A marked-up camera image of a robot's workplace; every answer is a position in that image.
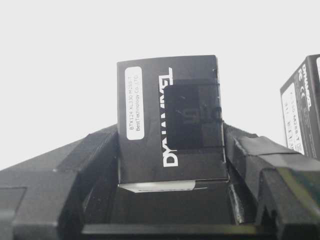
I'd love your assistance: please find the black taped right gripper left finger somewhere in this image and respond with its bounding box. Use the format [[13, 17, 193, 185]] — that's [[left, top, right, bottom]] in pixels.
[[0, 125, 118, 240]]

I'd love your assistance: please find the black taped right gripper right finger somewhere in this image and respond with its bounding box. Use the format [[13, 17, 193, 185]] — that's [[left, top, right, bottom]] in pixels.
[[223, 123, 320, 240]]

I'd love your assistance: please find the black Dynamixel box with tape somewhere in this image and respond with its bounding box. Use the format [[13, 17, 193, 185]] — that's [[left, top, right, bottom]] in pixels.
[[117, 55, 228, 184]]

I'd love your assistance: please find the black Dynamixel box far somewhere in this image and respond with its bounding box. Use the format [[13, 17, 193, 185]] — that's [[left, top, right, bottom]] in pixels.
[[280, 54, 320, 160]]

